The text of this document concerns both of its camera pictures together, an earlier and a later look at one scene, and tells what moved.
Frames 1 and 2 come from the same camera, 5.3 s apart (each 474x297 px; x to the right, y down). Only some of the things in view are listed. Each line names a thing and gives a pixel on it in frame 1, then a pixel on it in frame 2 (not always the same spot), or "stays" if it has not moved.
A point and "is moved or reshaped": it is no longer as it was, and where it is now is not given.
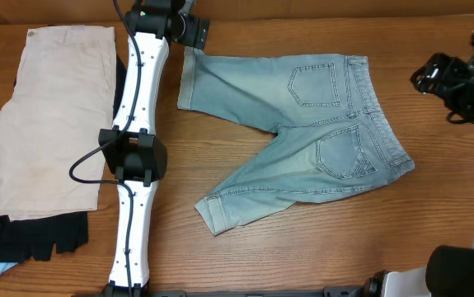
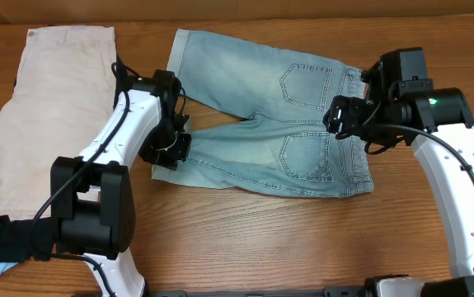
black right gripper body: [471, 101] to [358, 116]
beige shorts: [60, 106] stays
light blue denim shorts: [332, 134] is moved or reshaped
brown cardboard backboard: [105, 11] stays
